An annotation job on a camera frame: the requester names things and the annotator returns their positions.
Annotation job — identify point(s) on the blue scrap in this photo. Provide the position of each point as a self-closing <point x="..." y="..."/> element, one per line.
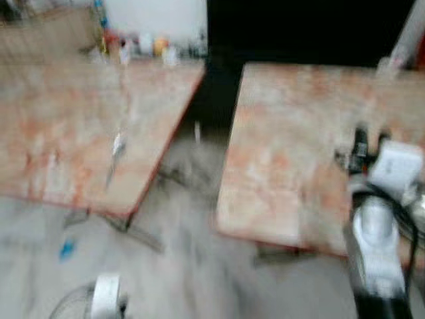
<point x="66" y="250"/>

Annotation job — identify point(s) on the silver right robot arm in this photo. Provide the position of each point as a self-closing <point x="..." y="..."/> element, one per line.
<point x="376" y="246"/>

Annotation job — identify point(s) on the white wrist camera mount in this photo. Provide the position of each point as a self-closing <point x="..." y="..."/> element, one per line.
<point x="107" y="296"/>
<point x="397" y="163"/>

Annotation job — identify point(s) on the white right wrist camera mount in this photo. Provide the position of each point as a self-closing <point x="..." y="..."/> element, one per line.
<point x="397" y="163"/>

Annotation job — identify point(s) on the silver spoon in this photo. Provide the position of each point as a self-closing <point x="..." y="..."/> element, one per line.
<point x="117" y="154"/>

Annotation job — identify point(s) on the orange bottle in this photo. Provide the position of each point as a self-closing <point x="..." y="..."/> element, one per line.
<point x="161" y="46"/>

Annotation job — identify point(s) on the white bottle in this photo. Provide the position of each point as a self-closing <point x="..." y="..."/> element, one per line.
<point x="145" y="45"/>

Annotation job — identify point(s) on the brown woven basket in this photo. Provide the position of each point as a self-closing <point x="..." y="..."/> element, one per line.
<point x="46" y="36"/>

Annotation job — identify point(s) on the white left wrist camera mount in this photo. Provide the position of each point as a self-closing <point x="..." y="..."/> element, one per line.
<point x="107" y="296"/>

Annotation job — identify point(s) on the stainless steel bowl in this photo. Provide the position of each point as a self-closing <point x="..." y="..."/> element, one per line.
<point x="416" y="209"/>

